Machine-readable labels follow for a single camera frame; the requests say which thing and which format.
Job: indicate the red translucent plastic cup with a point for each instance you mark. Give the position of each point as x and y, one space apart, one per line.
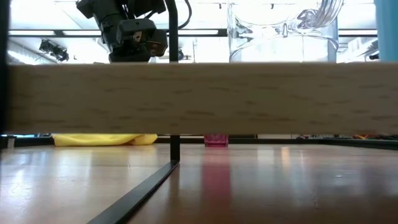
216 141

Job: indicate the clear glass jar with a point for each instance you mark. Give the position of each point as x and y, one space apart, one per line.
280 43

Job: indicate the blue plastic mug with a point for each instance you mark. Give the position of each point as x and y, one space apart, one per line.
387 31

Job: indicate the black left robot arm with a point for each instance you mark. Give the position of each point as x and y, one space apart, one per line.
99 7

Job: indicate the wooden shelf board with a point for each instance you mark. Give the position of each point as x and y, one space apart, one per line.
202 98

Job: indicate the black ceiling fixture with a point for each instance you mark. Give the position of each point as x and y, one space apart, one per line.
54 50

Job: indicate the yellow cloth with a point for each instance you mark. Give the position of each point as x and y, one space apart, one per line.
99 140

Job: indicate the black horizontal frame bar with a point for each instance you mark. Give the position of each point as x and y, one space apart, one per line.
199 32

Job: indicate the black table edge rail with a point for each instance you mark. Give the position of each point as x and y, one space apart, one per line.
280 141

